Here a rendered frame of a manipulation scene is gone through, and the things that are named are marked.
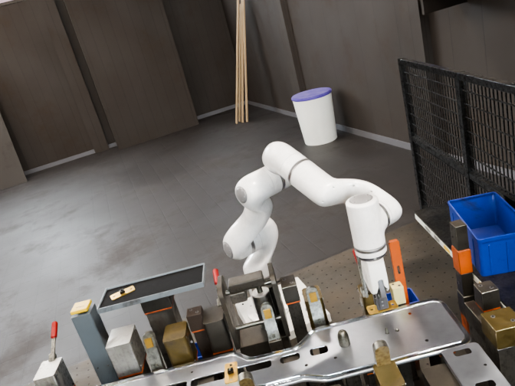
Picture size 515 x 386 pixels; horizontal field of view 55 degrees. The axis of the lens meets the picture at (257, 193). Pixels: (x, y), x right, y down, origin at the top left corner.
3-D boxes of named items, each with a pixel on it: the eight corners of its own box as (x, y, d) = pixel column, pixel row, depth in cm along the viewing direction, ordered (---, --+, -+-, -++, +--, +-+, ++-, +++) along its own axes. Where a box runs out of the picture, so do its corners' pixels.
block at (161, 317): (178, 400, 181) (138, 299, 166) (180, 384, 189) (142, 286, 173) (204, 394, 181) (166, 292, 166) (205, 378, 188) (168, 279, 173)
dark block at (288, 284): (309, 390, 169) (281, 288, 155) (306, 376, 176) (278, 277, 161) (323, 387, 169) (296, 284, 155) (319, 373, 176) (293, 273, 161)
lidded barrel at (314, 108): (348, 136, 682) (339, 88, 658) (312, 149, 668) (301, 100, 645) (329, 131, 735) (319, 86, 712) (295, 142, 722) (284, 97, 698)
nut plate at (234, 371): (237, 381, 139) (236, 377, 138) (224, 384, 139) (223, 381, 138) (237, 361, 146) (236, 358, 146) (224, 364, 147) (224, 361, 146)
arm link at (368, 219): (371, 230, 137) (347, 245, 133) (362, 188, 132) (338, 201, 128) (394, 238, 130) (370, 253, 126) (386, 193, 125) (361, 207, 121)
